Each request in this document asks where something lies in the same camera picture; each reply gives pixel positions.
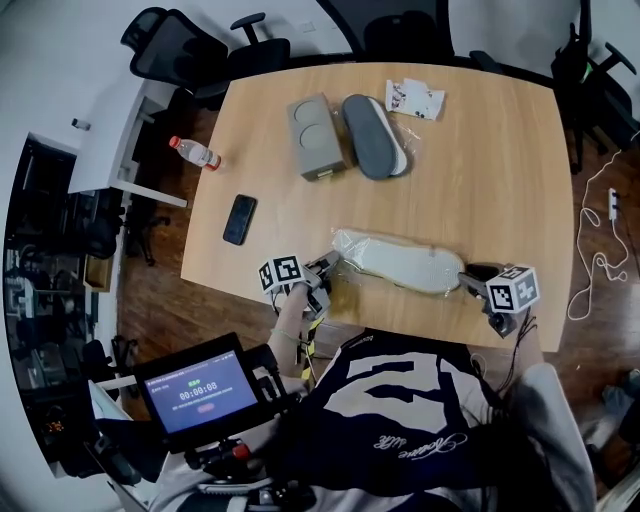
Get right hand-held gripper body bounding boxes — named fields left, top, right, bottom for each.
left=465, top=261, right=542, bottom=339

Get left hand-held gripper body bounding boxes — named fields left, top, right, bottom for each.
left=257, top=254, right=332, bottom=322

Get white slipper footwear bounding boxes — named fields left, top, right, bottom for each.
left=349, top=236, right=464, bottom=295

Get person's right forearm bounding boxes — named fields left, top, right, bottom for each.
left=518, top=307, right=547, bottom=372

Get person's left forearm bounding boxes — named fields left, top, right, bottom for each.
left=266, top=282, right=312, bottom=362

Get black smartphone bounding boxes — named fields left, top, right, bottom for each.
left=222, top=193, right=259, bottom=247

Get grey cardboard box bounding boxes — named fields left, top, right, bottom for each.
left=286, top=91, right=350, bottom=183

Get white sole slipper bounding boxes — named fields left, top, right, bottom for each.
left=368, top=97, right=415, bottom=177

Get grey sole slipper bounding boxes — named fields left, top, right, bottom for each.
left=341, top=93, right=397, bottom=181

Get black monitor screen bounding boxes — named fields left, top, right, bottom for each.
left=131, top=331, right=262, bottom=452

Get red cap water bottle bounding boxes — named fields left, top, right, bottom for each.
left=168, top=135, right=223, bottom=173

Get person's navy printed shirt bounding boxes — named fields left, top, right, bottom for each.
left=149, top=327, right=599, bottom=512

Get printed white packet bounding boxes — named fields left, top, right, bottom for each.
left=384, top=77, right=446, bottom=122

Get small wooden box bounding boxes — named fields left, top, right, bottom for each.
left=82, top=253, right=114, bottom=293

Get white desk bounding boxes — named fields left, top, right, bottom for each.
left=66, top=78, right=190, bottom=210

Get black office chair green trim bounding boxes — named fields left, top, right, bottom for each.
left=549, top=0, right=640, bottom=175

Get dark storage shelf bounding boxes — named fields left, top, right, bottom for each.
left=3, top=132, right=126, bottom=481

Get black mesh office chair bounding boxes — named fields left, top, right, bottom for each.
left=121, top=6, right=292, bottom=112

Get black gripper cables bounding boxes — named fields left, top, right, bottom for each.
left=469, top=307, right=539, bottom=401

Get yellow black striped cable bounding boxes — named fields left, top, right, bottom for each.
left=295, top=318, right=324, bottom=389

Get white cable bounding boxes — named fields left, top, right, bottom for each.
left=566, top=144, right=640, bottom=322

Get black camera rig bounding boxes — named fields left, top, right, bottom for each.
left=182, top=344, right=321, bottom=512

